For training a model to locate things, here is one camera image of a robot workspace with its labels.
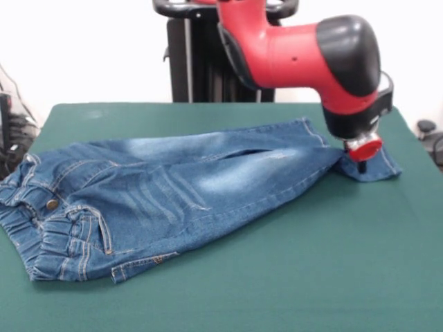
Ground black electronics box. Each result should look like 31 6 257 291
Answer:
0 92 13 150

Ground black office chair base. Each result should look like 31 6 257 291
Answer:
416 119 443 163

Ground dark green table cloth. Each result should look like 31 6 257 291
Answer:
0 101 443 332

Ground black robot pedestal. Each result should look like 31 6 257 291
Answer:
152 0 299 104

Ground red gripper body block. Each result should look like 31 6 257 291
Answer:
342 133 384 163

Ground blue denim jeans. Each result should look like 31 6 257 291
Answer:
0 116 404 285

